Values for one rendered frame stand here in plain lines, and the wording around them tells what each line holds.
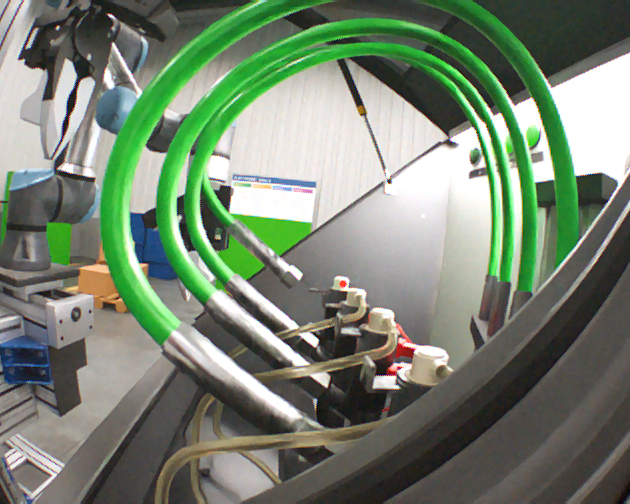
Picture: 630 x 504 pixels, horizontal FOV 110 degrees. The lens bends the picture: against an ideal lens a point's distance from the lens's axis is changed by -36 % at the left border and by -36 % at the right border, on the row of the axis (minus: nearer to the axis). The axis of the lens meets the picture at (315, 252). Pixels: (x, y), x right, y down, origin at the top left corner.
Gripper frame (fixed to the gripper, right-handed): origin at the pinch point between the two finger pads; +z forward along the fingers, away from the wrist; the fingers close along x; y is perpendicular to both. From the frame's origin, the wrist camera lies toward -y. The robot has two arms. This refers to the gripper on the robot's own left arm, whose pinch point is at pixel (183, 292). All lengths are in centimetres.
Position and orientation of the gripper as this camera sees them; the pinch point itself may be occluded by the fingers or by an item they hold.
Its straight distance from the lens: 62.9
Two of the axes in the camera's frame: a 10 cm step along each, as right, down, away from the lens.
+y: 9.9, 1.2, 1.0
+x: -0.9, -0.6, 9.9
